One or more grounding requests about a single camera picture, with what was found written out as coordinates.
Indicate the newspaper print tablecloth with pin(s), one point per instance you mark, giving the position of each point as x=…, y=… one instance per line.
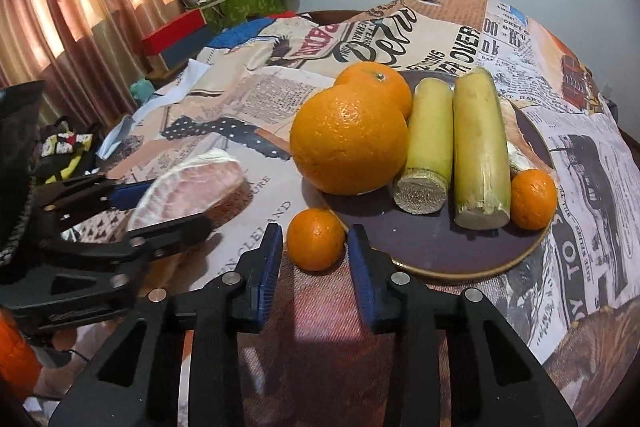
x=280, y=107

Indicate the black yellow patterned bag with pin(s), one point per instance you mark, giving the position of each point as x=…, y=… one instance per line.
x=65, y=147

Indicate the purple plate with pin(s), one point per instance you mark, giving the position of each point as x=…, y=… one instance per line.
x=440, y=247

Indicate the green storage box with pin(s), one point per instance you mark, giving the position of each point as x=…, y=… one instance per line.
x=250, y=2

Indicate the wooden bed frame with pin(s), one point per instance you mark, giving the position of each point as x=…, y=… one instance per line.
x=330, y=16

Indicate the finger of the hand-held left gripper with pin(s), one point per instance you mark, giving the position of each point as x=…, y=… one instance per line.
x=170, y=234
x=127, y=196

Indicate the large orange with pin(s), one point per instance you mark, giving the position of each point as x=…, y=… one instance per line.
x=345, y=142

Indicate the pink pomelo segment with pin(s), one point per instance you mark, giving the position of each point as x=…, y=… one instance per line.
x=200, y=182

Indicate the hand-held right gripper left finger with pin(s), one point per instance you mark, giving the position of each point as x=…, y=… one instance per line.
x=265, y=277

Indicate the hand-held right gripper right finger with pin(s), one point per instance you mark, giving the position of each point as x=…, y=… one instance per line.
x=362, y=277

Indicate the green plush toy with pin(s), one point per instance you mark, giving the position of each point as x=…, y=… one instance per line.
x=141, y=89

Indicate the medium orange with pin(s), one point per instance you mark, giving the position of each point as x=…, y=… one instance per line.
x=380, y=87

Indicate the red box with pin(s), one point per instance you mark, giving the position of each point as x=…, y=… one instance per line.
x=175, y=32

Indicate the small mandarin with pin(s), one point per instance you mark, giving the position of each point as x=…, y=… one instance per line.
x=532, y=199
x=315, y=239

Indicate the white cloth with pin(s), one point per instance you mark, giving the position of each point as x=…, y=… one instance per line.
x=165, y=99

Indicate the orange garment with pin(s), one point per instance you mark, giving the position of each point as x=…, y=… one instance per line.
x=17, y=357

